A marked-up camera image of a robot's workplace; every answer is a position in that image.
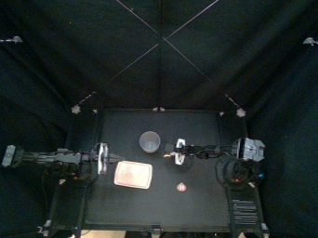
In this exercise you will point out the small toy ice cream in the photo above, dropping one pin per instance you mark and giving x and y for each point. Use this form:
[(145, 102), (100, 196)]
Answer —
[(181, 187)]

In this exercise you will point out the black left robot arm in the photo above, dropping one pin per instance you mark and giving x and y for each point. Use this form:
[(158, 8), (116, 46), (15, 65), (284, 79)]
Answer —
[(50, 157)]

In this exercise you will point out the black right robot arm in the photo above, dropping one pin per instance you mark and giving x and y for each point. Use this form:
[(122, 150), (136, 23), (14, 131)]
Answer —
[(232, 149)]

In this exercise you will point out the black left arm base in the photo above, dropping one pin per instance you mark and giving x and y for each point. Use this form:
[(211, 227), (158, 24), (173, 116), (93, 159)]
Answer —
[(69, 176)]

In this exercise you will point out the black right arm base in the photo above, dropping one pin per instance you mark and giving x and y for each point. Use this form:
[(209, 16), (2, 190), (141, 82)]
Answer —
[(239, 172)]

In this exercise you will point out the pink square plate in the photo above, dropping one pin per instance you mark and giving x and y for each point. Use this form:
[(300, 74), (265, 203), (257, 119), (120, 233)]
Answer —
[(133, 174)]

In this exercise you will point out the grey translucent plastic cup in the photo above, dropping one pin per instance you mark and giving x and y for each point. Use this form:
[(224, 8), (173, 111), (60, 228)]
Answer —
[(150, 142)]

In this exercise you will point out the black stand with white label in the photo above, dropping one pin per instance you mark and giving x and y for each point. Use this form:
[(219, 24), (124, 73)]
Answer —
[(244, 210)]

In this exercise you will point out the thin grey cross brace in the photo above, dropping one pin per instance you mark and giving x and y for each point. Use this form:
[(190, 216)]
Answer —
[(141, 57), (182, 57)]

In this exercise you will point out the silver frame middle bracket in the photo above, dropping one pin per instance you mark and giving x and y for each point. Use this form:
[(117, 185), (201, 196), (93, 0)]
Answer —
[(158, 109)]

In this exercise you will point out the silver frame corner bracket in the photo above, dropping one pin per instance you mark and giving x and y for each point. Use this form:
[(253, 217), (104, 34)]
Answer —
[(241, 112), (311, 41), (13, 40), (76, 109)]

